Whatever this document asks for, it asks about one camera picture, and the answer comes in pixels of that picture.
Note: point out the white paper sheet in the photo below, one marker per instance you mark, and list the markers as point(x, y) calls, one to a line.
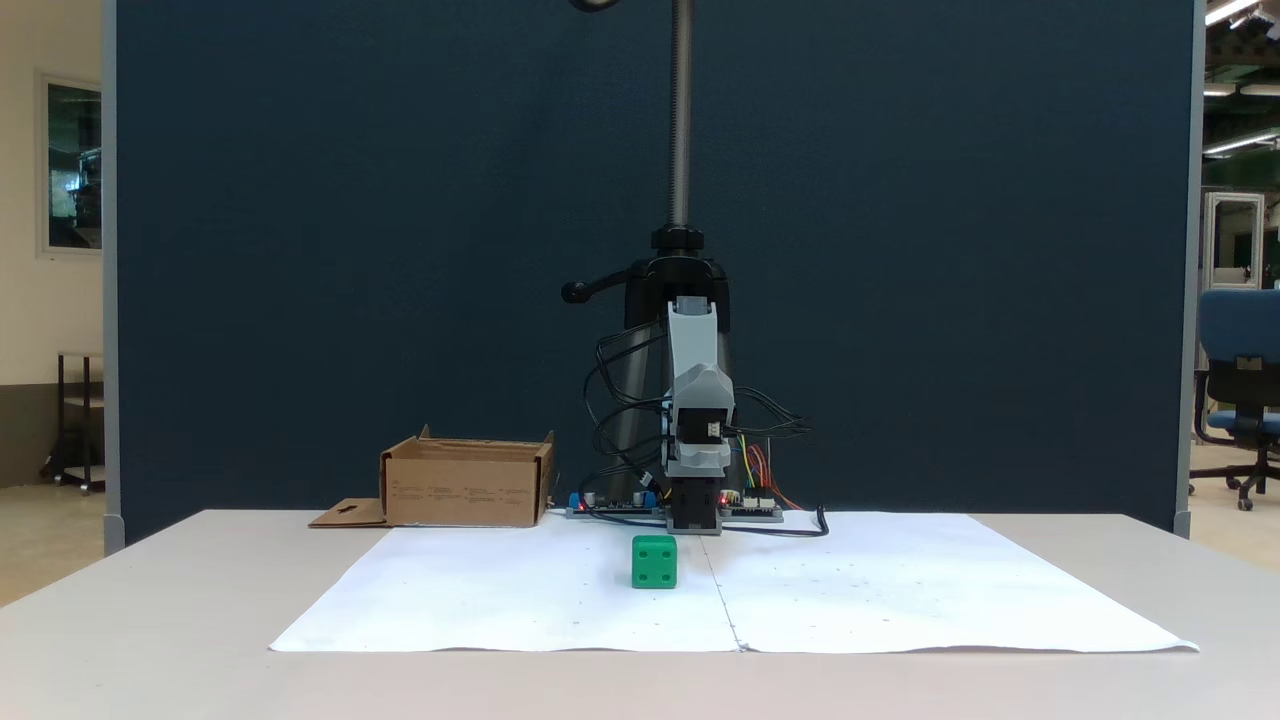
point(520, 600)
point(920, 590)

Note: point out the black wheeled cart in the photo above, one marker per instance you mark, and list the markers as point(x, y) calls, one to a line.
point(82, 420)

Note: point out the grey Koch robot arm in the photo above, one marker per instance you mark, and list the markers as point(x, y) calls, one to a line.
point(692, 335)

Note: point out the dark blue partition panel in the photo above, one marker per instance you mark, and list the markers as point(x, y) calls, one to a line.
point(300, 200)

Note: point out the brown cardboard box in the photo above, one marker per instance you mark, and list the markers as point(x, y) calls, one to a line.
point(460, 492)

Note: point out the blue office chair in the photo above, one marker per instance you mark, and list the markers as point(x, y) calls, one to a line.
point(1240, 325)

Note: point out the framed wall window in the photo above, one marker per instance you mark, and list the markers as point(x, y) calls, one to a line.
point(72, 165)

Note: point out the green dice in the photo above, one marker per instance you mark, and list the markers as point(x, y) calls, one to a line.
point(654, 563)

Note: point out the ceiling light strip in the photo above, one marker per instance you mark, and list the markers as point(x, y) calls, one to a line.
point(1228, 11)
point(1240, 142)

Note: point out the white metal cabinet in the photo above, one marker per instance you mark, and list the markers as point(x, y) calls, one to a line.
point(1234, 240)

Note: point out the blue circuit board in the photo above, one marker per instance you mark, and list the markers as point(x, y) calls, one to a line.
point(610, 510)

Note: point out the black tripod with metal pole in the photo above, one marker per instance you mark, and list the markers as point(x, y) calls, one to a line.
point(680, 120)

